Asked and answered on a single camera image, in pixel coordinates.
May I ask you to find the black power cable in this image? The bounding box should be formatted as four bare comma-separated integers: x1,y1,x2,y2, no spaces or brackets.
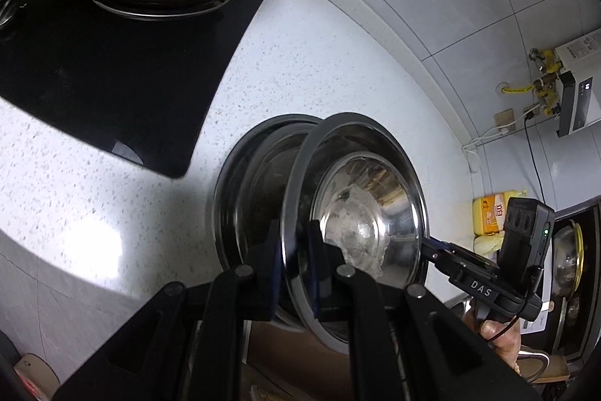
521,111,555,205

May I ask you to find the white water heater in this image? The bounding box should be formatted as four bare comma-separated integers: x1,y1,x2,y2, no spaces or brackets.
554,29,601,138

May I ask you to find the black gas stove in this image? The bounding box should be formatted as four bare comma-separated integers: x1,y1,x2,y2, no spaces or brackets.
1,0,264,178

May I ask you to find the beige wall socket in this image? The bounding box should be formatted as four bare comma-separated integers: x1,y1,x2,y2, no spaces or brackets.
494,108,515,132

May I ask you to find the steel pot on microwave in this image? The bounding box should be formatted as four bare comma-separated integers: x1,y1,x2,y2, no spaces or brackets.
552,220,585,297

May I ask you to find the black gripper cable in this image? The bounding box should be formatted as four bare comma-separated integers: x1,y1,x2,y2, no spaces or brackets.
483,317,523,345

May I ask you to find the yellow detergent bottle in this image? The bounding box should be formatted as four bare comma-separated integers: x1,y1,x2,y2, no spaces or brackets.
473,189,528,236

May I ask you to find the person's right hand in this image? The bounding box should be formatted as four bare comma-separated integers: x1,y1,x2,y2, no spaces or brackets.
462,309,521,375

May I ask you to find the white power cable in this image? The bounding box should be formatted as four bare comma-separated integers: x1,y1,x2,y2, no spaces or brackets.
461,104,541,174

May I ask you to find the yellow gas hose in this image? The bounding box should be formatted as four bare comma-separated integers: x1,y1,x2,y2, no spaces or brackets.
499,48,563,116

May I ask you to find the medium steel bowl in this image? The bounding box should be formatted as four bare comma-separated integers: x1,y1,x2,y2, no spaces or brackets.
281,113,430,354

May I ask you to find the napa cabbage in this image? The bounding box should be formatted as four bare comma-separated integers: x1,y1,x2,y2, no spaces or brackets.
474,232,504,260

